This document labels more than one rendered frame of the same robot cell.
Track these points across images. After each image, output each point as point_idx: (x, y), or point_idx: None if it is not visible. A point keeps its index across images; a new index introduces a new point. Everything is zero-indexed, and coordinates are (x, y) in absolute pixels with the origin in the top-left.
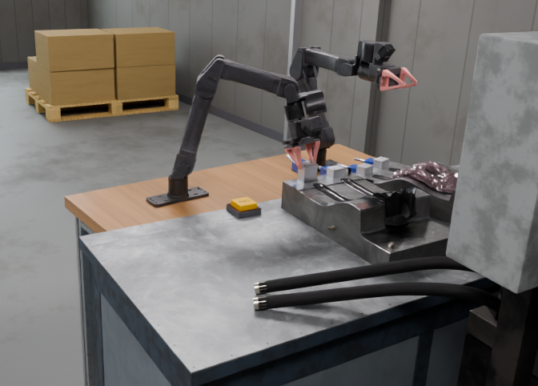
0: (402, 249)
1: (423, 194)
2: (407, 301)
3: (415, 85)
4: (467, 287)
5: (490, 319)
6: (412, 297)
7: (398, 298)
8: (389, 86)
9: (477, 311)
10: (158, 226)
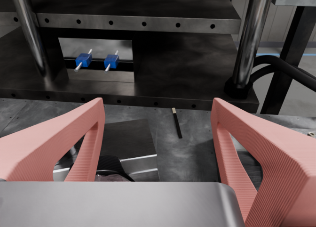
0: (299, 129)
1: (235, 141)
2: (308, 117)
3: (104, 122)
4: (295, 66)
5: (253, 94)
6: (301, 118)
7: (314, 121)
8: (256, 192)
9: (255, 100)
10: None
